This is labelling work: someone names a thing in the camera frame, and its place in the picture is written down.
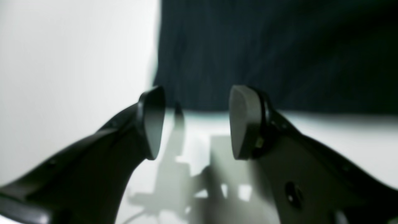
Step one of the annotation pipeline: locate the black T-shirt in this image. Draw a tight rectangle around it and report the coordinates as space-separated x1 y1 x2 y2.
153 0 398 115

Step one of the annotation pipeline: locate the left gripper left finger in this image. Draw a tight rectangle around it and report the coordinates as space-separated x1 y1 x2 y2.
0 86 165 224

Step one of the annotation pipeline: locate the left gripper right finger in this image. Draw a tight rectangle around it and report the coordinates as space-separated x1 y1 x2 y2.
229 85 398 224

